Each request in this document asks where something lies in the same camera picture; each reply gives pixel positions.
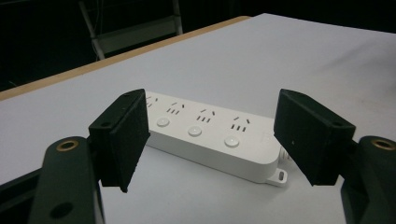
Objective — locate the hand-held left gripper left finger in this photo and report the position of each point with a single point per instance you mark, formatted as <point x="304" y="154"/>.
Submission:
<point x="120" y="140"/>

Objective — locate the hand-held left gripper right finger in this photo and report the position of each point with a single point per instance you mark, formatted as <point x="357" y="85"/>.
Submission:
<point x="306" y="137"/>

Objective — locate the white power strip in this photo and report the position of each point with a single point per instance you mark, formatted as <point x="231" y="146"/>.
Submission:
<point x="214" y="140"/>

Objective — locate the metal stand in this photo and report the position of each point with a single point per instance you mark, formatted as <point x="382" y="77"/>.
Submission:
<point x="134" y="29"/>

